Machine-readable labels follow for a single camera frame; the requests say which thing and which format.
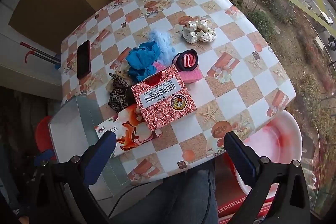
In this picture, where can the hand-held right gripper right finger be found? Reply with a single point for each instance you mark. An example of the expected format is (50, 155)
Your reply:
(241, 159)

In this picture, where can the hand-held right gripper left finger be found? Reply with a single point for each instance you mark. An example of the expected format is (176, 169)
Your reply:
(99, 159)

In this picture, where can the white storage box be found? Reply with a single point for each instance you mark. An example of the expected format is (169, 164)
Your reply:
(71, 124)

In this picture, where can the leopard print scrunchie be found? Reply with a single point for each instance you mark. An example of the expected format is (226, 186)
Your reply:
(118, 96)

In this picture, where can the pink sponge block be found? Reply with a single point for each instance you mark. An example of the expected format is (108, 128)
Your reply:
(191, 77)

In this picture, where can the small pink soft piece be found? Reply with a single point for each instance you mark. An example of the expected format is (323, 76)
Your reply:
(158, 66)

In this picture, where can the light blue fluffy scrunchie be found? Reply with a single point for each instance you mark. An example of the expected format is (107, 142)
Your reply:
(162, 41)

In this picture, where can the white polka dot scrunchie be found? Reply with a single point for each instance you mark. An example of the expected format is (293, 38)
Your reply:
(193, 33)

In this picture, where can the white red plastic basin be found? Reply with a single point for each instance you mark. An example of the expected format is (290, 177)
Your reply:
(273, 145)

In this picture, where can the floral tissue pack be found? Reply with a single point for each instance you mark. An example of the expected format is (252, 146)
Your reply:
(128, 132)

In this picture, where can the red patterned carton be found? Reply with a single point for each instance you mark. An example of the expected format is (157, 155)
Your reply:
(236, 209)

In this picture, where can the red plastic chair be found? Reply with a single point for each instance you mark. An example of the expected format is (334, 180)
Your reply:
(43, 134)

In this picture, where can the checkered patterned tablecloth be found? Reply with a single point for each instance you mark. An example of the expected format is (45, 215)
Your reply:
(236, 98)

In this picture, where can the person's legs in jeans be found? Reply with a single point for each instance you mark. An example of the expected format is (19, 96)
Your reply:
(178, 200)

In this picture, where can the red patterned cardboard box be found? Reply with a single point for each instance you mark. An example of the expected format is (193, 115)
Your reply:
(162, 98)

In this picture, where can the black phone with red case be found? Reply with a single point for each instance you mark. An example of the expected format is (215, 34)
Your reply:
(83, 58)

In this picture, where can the white cabinet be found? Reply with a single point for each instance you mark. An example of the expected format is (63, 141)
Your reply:
(26, 77)

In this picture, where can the brown cardboard board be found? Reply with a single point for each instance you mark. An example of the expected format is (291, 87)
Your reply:
(55, 3)

